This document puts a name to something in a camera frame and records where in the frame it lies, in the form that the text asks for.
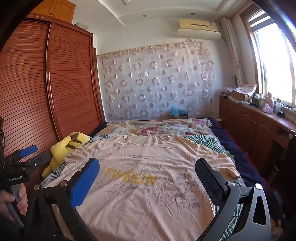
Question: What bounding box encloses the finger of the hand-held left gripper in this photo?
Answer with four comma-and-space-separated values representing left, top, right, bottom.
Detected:
14, 152, 51, 171
8, 145, 39, 163

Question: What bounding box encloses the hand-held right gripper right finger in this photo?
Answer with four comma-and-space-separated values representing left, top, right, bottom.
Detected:
195, 158, 271, 241

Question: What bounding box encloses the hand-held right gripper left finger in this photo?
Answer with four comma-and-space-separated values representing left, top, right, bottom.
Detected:
23, 158, 100, 241

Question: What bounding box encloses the beige printed t-shirt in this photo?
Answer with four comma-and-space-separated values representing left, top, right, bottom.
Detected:
46, 134, 241, 241

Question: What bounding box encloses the person's left hand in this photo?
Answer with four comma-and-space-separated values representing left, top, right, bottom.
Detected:
0, 185, 28, 221

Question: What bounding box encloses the yellow plush toy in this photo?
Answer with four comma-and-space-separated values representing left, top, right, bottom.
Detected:
42, 132, 92, 178

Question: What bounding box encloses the leaf print bed sheet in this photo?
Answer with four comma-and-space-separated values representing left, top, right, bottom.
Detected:
40, 133, 247, 241

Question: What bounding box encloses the dark blue bed sheet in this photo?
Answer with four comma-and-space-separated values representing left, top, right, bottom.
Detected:
88, 117, 280, 214

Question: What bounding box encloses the low wooden cabinet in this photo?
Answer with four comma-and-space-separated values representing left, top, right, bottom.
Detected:
218, 95, 296, 178

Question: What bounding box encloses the floral blanket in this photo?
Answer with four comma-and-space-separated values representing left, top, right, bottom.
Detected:
99, 118, 215, 142

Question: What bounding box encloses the blue box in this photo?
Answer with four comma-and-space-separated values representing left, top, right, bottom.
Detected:
170, 107, 188, 119

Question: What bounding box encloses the brown slatted wooden wardrobe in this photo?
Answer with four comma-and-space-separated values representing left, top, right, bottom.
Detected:
0, 13, 106, 193

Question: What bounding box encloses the cardboard box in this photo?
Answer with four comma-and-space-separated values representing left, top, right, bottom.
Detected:
228, 89, 250, 103

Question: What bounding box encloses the stack of papers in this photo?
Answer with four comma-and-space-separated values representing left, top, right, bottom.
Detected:
220, 87, 234, 98

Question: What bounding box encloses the group of small bottles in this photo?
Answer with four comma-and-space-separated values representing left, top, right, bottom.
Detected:
253, 93, 264, 107

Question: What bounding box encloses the white pink-dotted cloth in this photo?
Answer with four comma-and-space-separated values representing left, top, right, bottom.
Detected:
236, 83, 258, 96

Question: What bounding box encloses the sheer circle-patterned curtain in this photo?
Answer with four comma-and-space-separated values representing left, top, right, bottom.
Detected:
97, 41, 216, 121

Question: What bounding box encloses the white item on wardrobe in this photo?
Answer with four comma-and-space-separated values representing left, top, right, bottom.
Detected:
73, 22, 90, 31

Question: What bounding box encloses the window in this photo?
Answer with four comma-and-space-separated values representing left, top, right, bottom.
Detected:
240, 0, 296, 110

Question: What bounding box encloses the light wooden overhead cabinet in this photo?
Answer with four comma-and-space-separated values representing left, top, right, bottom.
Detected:
35, 0, 76, 24

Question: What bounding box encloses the wall air conditioner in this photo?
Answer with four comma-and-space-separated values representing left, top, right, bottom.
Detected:
177, 19, 222, 41

